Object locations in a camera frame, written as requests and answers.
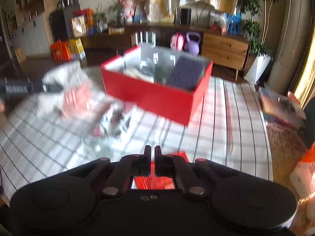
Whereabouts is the red printed packet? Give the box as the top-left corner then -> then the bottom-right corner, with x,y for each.
132,159 -> 176,190

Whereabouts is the pink mesh bath sponge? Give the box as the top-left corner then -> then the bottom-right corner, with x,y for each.
61,81 -> 93,118

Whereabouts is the clear plastic zip bag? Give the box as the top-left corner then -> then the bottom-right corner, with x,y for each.
35,61 -> 113,118

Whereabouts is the red cardboard box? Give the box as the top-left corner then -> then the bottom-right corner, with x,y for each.
100,45 -> 213,126

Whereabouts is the white printed cloth bag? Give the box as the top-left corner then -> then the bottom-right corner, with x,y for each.
120,67 -> 154,83

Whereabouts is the purple green scrub sponge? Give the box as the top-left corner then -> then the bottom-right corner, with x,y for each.
166,57 -> 206,91

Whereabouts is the clear glass jar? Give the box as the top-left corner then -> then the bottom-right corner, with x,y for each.
137,43 -> 182,84

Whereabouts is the orange gift box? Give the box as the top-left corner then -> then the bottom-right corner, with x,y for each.
50,40 -> 71,61

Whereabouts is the white black grid tablecloth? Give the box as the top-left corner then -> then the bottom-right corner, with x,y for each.
1,67 -> 273,198

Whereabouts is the yellow carton box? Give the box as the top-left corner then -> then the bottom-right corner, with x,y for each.
68,38 -> 86,60

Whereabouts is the small cardboard box on cabinet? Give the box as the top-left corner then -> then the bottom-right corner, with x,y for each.
108,27 -> 125,35

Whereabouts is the purple kettlebell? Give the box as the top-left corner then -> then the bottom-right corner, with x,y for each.
184,31 -> 201,55

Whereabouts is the pink toy suitcase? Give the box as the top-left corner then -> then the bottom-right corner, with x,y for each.
170,32 -> 185,51

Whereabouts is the clear plastic organizer box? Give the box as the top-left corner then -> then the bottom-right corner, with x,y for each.
258,87 -> 306,130

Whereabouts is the white wifi router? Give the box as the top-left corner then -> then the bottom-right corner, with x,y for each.
135,31 -> 157,46

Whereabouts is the small potted plant striped pot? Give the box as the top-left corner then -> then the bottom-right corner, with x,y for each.
108,0 -> 123,25

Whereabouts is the wooden tv cabinet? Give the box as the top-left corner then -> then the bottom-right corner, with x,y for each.
81,23 -> 250,78

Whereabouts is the pink plush doll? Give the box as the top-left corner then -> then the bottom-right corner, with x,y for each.
120,0 -> 134,23

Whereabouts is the white floor air conditioner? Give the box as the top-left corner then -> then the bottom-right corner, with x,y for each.
268,0 -> 313,94

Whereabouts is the clear bag with fruit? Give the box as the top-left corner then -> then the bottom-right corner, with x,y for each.
209,11 -> 227,34

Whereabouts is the black cylindrical speaker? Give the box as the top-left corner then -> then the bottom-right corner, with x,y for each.
180,7 -> 192,25

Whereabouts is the yellow curtain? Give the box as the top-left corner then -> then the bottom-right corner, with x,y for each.
294,38 -> 314,108

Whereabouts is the tall green potted plant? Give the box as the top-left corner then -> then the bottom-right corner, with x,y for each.
237,0 -> 279,84

